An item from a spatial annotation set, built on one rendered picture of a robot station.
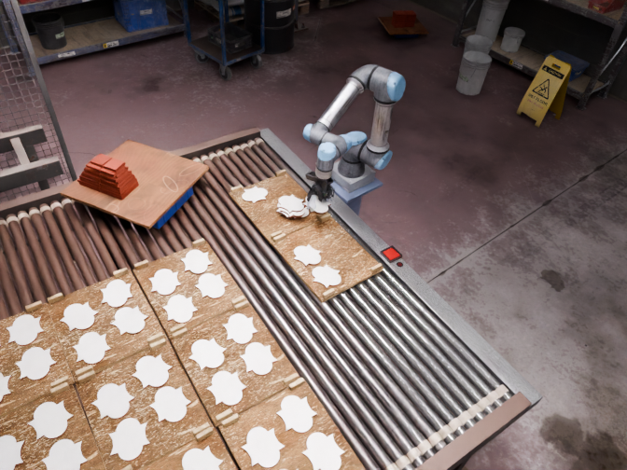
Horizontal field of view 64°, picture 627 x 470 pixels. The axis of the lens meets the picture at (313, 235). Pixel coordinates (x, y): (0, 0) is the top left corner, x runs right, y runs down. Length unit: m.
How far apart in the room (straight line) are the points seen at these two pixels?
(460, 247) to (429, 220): 0.34
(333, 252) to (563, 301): 1.98
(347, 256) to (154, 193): 0.97
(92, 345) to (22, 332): 0.28
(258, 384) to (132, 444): 0.46
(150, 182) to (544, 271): 2.77
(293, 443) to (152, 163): 1.56
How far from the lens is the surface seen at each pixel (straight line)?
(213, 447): 1.86
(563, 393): 3.43
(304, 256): 2.32
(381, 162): 2.62
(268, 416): 1.90
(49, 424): 2.02
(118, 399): 1.99
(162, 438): 1.90
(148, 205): 2.48
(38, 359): 2.17
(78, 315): 2.24
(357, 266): 2.32
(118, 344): 2.12
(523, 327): 3.60
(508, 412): 2.06
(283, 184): 2.71
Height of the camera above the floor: 2.65
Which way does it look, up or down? 45 degrees down
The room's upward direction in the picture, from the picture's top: 5 degrees clockwise
